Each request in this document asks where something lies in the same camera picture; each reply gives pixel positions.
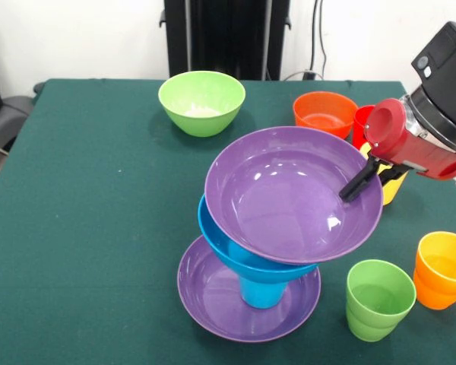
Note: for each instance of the orange-red plastic bowl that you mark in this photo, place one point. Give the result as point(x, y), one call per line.
point(323, 114)

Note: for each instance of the orange plastic cup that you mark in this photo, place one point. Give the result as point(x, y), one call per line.
point(437, 281)

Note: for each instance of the black power plug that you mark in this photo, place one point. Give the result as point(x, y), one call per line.
point(308, 75)

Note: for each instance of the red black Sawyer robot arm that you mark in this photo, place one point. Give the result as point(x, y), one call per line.
point(441, 87)

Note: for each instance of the dark green tablecloth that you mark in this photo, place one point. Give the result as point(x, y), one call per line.
point(80, 247)

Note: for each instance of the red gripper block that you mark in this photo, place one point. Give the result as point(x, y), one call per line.
point(410, 152)

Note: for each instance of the deep purple plastic bowl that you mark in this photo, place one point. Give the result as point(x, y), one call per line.
point(281, 205)

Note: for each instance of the yellow plastic cup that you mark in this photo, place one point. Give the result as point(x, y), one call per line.
point(393, 190)

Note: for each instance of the green plastic bowl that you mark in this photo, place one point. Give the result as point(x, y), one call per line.
point(201, 114)

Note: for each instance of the red plastic cup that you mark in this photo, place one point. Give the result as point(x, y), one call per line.
point(361, 125)

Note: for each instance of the blue plastic cup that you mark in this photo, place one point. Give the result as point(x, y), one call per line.
point(260, 294)

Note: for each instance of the blue plastic bowl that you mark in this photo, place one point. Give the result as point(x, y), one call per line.
point(220, 243)

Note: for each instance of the green plastic cup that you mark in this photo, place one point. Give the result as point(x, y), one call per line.
point(376, 319)

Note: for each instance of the shallow purple plastic bowl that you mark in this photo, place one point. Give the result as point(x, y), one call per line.
point(209, 296)

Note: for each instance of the grey pedestal foot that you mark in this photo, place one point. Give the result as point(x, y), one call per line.
point(7, 118)

